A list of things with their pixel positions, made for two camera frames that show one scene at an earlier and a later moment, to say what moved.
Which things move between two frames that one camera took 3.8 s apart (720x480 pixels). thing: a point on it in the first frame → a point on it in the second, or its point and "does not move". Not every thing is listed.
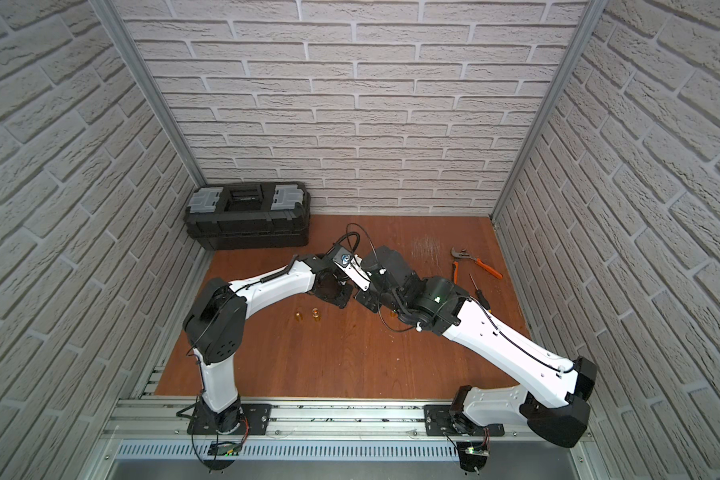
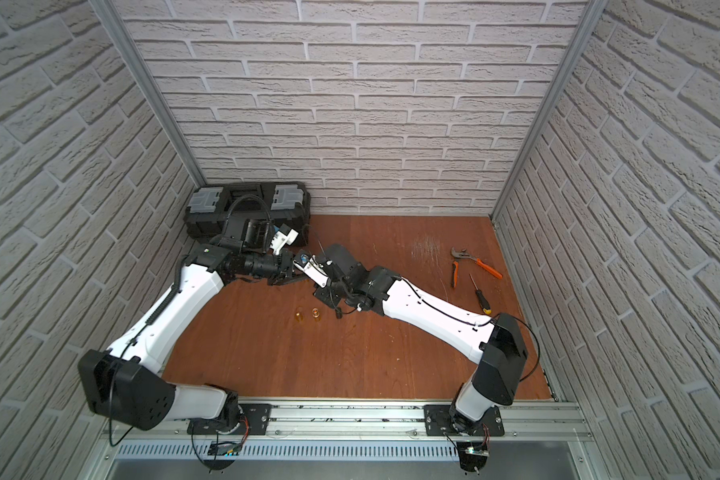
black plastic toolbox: [249, 216] does not move
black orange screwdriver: [479, 296] does not move
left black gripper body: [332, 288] → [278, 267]
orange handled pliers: [464, 254] does not move
